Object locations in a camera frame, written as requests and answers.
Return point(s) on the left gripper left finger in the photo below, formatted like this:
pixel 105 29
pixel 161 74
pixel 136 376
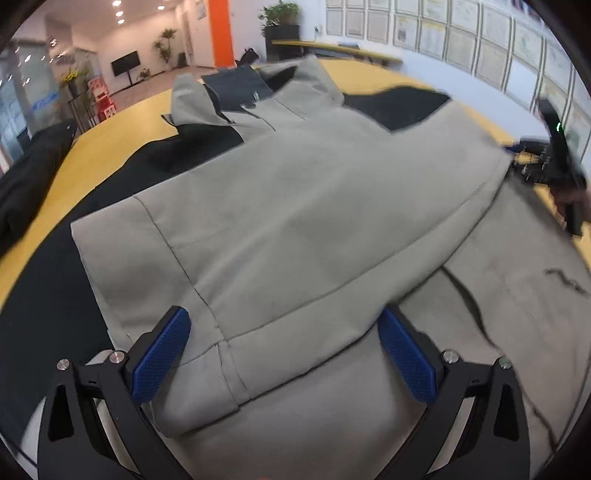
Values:
pixel 93 425

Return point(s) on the black television on stand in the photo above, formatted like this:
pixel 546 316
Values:
pixel 125 64

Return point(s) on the yellow side table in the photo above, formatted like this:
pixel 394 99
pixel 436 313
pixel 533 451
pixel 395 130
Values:
pixel 299 48

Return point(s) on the sunflower vase on stand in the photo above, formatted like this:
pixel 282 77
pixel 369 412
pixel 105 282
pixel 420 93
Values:
pixel 75 81

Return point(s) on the black backpack on floor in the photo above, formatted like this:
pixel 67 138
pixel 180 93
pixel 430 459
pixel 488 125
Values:
pixel 249 57

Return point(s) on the tall potted plant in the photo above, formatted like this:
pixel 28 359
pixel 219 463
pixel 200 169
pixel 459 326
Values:
pixel 163 44

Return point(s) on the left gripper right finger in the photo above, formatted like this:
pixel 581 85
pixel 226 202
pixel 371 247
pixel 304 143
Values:
pixel 474 426

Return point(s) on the black folded garment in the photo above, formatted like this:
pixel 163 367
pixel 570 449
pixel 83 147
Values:
pixel 25 185

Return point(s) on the red white stacked boxes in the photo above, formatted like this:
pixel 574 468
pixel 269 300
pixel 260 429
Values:
pixel 105 106

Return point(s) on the beige and black jacket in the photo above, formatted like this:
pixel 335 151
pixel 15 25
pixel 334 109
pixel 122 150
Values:
pixel 285 214

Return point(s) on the person's right hand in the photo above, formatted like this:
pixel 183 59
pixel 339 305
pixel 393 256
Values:
pixel 565 196

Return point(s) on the potted plant on cabinet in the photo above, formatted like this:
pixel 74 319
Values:
pixel 279 14

